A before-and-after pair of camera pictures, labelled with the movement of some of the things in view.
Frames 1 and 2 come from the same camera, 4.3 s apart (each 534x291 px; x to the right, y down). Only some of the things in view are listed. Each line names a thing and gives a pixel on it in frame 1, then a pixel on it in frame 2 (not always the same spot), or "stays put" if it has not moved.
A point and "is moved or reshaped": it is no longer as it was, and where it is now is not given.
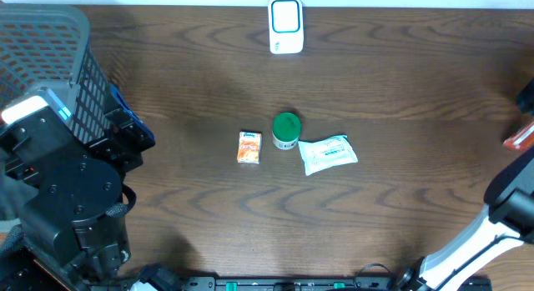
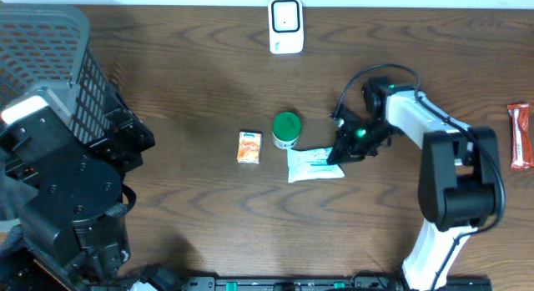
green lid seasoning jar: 285,131 stays put
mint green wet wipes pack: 319,155 is moved or reshaped
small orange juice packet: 249,147 stays put
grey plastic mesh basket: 44,45 stays put
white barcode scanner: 285,21 stays put
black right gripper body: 526,95 -> 362,138
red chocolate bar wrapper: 521,141 is moved or reshaped
